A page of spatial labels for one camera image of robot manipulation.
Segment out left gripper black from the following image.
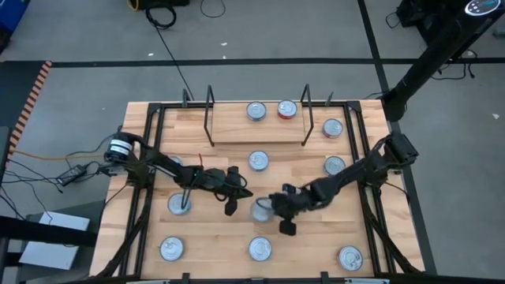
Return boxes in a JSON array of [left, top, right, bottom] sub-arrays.
[[203, 167, 254, 200]]

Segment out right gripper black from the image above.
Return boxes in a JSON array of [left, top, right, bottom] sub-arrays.
[[268, 181, 316, 219]]

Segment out red label seafood can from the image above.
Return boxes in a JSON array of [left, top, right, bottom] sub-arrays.
[[276, 99, 299, 121], [337, 245, 365, 272], [166, 192, 193, 217], [321, 118, 345, 140]]

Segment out wooden shelf board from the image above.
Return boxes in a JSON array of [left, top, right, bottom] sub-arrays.
[[211, 101, 307, 144]]

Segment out black power adapter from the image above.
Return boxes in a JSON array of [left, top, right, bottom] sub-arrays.
[[56, 164, 88, 187]]

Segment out white box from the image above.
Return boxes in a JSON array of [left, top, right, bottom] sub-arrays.
[[18, 211, 91, 271]]

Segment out black equipment box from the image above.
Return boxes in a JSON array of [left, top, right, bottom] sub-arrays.
[[137, 0, 190, 9]]

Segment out black bar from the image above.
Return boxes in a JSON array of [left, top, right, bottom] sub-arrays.
[[0, 215, 99, 248]]

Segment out black stand pole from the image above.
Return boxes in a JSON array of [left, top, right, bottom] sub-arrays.
[[380, 0, 505, 122]]

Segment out orange black hazard strip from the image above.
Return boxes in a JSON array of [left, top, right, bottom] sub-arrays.
[[6, 60, 54, 159]]

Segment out black equipment case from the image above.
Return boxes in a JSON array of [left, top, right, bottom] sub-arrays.
[[395, 0, 435, 28]]

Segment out black round lit device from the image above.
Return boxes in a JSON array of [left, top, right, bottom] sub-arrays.
[[464, 0, 503, 17]]

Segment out blue bin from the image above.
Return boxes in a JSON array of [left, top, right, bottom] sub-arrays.
[[0, 0, 31, 33]]

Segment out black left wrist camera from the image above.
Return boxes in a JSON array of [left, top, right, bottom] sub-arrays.
[[223, 196, 239, 217]]

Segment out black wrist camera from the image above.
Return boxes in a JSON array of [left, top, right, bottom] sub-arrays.
[[278, 219, 298, 237], [223, 196, 239, 217]]

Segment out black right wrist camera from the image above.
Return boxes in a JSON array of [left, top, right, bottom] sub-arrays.
[[278, 219, 298, 237]]

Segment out black metal shelf bracket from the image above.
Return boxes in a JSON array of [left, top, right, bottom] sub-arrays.
[[300, 83, 316, 147], [203, 84, 217, 148]]

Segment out long black floor cable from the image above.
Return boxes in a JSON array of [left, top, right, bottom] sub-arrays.
[[153, 25, 195, 102]]

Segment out thin black cable loop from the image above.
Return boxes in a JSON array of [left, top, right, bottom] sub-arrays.
[[200, 0, 226, 19]]

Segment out black coiled cable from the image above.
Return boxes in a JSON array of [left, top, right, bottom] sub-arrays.
[[144, 4, 178, 30]]

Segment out orange cable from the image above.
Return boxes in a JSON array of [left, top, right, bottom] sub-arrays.
[[13, 149, 107, 162]]

